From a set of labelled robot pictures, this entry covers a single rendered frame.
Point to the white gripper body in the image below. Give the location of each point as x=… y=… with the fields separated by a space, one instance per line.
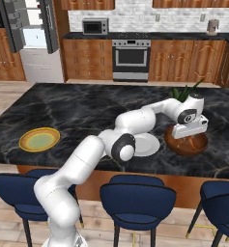
x=187 y=130

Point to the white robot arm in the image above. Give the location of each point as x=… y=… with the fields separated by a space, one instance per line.
x=87 y=160

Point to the orange chicken drumstick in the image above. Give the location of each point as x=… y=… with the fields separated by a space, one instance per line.
x=192 y=142

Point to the brown wooden bowl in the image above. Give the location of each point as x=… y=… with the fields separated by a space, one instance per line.
x=180 y=148

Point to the white fridge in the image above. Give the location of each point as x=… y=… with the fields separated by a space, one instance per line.
x=42 y=64

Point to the grey fridge door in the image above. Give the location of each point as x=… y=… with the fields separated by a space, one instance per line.
x=14 y=22
x=50 y=25

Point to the green potted plant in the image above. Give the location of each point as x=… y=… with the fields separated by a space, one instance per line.
x=183 y=93

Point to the white plate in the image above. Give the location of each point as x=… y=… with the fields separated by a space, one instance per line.
x=148 y=144

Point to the wooden kitchen island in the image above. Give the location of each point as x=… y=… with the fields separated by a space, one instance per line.
x=186 y=189

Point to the wooden base cupboard run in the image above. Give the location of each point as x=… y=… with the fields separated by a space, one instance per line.
x=183 y=59

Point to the blue bar stool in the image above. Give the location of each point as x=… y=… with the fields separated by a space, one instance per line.
x=137 y=201
x=220 y=202
x=13 y=193

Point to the silver oven with hob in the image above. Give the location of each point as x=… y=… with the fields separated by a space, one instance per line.
x=131 y=56

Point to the beige countertop appliance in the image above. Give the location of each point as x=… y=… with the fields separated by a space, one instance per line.
x=212 y=27

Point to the wooden drawer run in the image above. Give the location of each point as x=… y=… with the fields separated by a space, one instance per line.
x=87 y=59

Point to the silver microwave oven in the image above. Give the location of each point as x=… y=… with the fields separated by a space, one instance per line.
x=95 y=26

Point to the yellow plate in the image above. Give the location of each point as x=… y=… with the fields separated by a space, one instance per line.
x=39 y=140

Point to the wooden tall cupboard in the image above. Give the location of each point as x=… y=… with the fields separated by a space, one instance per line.
x=3 y=58

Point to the wooden wall cupboard run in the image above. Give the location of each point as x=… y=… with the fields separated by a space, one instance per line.
x=87 y=4
x=196 y=3

